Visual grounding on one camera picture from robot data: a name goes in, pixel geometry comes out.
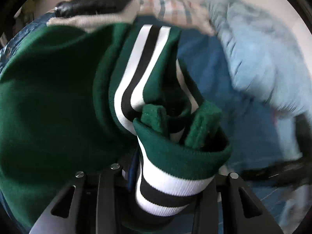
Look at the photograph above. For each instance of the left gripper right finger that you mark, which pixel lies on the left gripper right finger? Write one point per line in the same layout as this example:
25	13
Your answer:
242	210

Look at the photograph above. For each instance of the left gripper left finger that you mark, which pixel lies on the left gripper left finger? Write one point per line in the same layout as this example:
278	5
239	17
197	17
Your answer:
85	205

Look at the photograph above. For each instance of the green varsity jacket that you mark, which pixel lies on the green varsity jacket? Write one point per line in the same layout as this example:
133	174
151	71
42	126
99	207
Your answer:
75	101

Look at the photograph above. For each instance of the blue striped bed sheet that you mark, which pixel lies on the blue striped bed sheet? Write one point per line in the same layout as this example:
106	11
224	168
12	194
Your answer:
246	123

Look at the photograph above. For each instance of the light blue quilt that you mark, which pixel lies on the light blue quilt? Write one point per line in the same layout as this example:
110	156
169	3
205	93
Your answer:
264	58

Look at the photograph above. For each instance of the plaid checkered bed cover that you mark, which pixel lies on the plaid checkered bed cover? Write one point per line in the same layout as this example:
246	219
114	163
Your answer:
181	13

